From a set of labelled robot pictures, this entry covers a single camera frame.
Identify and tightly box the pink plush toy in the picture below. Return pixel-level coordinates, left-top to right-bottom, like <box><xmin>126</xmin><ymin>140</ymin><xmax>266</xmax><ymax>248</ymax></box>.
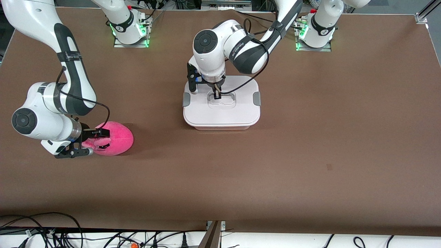
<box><xmin>82</xmin><ymin>121</ymin><xmax>134</xmax><ymax>156</ymax></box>

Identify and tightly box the white box lid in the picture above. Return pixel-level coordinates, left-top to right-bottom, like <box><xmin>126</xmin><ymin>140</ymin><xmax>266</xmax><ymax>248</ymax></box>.
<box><xmin>183</xmin><ymin>75</ymin><xmax>261</xmax><ymax>127</ymax></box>

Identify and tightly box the pink translucent plastic box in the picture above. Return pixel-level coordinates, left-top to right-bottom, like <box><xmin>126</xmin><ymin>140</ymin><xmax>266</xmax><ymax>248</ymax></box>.
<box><xmin>192</xmin><ymin>121</ymin><xmax>253</xmax><ymax>131</ymax></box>

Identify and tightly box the brown table mat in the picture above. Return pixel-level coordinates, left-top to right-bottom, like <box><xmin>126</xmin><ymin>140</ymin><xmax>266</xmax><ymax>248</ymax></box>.
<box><xmin>0</xmin><ymin>7</ymin><xmax>441</xmax><ymax>237</ymax></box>

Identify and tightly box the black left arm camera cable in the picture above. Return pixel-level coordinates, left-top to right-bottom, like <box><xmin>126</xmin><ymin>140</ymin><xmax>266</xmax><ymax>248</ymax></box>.
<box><xmin>219</xmin><ymin>17</ymin><xmax>271</xmax><ymax>95</ymax></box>

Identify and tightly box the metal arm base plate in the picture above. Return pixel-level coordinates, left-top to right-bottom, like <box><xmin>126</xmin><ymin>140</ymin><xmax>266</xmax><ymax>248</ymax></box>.
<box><xmin>113</xmin><ymin>14</ymin><xmax>151</xmax><ymax>48</ymax></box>
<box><xmin>294</xmin><ymin>15</ymin><xmax>332</xmax><ymax>52</ymax></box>

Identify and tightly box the aluminium frame profile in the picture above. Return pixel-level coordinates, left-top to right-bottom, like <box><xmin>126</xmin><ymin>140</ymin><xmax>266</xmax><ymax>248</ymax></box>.
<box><xmin>415</xmin><ymin>0</ymin><xmax>441</xmax><ymax>24</ymax></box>
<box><xmin>198</xmin><ymin>220</ymin><xmax>226</xmax><ymax>248</ymax></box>

